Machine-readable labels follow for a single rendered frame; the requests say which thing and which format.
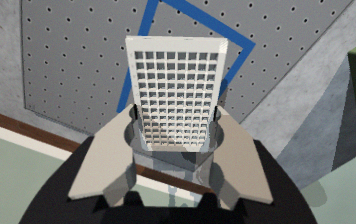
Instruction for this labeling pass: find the white well plate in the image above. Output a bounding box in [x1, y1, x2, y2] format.
[125, 36, 228, 152]

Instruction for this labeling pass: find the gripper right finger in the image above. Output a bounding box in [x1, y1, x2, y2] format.
[209, 105, 318, 224]

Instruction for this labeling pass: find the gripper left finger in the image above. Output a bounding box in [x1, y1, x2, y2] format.
[19, 103, 138, 224]

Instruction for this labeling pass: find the blue rectangular tape outline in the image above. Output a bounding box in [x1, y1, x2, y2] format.
[117, 0, 256, 113]

